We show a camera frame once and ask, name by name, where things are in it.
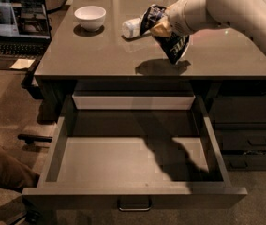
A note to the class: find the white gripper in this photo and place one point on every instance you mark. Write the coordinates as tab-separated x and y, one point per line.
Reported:
177	19

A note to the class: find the blue chip bag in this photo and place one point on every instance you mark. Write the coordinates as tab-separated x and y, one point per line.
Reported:
174	46

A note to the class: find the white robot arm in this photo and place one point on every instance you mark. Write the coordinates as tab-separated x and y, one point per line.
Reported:
246	16

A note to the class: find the dark lower drawer cabinet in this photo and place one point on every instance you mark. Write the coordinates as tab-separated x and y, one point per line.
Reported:
237	111

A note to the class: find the open grey top drawer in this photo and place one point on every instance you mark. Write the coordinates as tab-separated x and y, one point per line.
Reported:
99	156

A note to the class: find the clear plastic water bottle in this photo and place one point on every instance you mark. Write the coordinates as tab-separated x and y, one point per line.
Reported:
131	28

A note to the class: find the white ceramic bowl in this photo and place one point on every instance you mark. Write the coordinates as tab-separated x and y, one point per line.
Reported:
90	18

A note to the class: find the white paper note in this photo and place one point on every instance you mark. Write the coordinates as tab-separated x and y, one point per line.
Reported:
22	64

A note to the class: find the open laptop computer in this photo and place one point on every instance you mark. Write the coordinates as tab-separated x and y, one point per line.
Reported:
25	32

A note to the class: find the black chair armrest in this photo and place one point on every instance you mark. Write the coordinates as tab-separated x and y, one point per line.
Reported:
34	138

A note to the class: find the person's leg brown trousers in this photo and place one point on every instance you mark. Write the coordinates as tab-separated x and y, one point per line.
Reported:
15	175

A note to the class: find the metal drawer handle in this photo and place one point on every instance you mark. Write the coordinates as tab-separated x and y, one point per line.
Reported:
134	204

